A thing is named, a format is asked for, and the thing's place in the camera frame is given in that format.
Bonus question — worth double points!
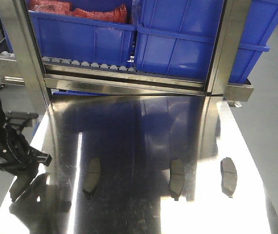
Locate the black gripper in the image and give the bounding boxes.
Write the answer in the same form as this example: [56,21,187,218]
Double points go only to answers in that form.
[0,116,52,202]

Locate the large blue bin left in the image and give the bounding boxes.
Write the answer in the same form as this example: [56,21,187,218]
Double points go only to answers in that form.
[0,0,136,66]

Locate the large blue bin right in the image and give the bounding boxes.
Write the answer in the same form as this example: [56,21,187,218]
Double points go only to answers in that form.
[134,0,278,83]

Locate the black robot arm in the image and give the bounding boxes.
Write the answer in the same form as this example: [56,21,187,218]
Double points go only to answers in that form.
[0,99,52,201]

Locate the red plastic bags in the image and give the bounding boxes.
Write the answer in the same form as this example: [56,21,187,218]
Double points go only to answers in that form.
[29,0,127,23]

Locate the stainless steel rack frame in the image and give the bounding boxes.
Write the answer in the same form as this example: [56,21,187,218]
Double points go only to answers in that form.
[0,0,253,113]

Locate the brake pad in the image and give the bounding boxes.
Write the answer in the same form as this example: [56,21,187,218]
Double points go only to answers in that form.
[82,157,101,199]
[169,159,185,201]
[9,175,33,202]
[220,157,238,197]

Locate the large blue bin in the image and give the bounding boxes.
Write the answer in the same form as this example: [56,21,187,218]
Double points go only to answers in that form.
[0,0,136,66]
[134,0,278,83]

